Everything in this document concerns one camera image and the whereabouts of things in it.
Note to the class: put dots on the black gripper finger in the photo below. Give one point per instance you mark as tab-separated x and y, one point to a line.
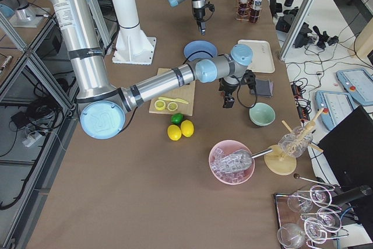
228	101
202	27

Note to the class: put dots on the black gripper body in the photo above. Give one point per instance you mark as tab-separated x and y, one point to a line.
199	14
228	88

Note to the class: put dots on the blue plate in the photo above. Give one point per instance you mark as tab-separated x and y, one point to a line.
199	49

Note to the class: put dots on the grey folded cloth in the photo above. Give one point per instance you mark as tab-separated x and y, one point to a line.
264	88

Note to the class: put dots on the cream plastic tray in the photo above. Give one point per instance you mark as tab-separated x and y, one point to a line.
262	60

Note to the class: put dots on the mint green bowl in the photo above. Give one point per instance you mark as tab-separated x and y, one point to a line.
262	114

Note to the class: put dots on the wooden cutting board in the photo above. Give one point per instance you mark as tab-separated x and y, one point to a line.
186	93

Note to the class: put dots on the dark drink bottle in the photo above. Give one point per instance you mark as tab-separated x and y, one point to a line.
255	11
243	9

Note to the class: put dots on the yellow plastic knife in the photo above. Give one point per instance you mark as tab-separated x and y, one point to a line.
177	100

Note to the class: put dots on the yellow lemon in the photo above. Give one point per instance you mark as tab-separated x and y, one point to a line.
174	132
187	128

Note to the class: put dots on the green lime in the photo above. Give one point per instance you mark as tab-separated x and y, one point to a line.
177	118

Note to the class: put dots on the lemon slice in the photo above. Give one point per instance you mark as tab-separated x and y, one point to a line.
172	106
160	105

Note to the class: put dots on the metal ice scoop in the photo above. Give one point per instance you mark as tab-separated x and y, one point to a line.
241	160

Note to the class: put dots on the pink bowl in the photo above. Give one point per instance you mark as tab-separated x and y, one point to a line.
229	146

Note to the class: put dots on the clear ice cubes pile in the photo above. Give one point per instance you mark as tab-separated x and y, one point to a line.
219	167

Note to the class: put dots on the wooden mug tree stand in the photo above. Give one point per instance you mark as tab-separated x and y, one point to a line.
281	163

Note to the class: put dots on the clear glass mug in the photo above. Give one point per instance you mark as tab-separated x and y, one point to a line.
295	143

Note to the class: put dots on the blue teach pendant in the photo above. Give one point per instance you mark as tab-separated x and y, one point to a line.
358	83
336	107

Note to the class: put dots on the black monitor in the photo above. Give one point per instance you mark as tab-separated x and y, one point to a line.
348	149

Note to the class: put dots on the wine glass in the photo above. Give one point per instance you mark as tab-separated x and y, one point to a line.
329	220
300	202
291	235
320	196

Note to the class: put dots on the copper wire bottle rack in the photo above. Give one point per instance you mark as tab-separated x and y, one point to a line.
244	20

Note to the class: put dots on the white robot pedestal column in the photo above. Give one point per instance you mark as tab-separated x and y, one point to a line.
133	46

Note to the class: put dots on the aluminium frame post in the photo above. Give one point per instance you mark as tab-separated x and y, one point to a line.
295	28

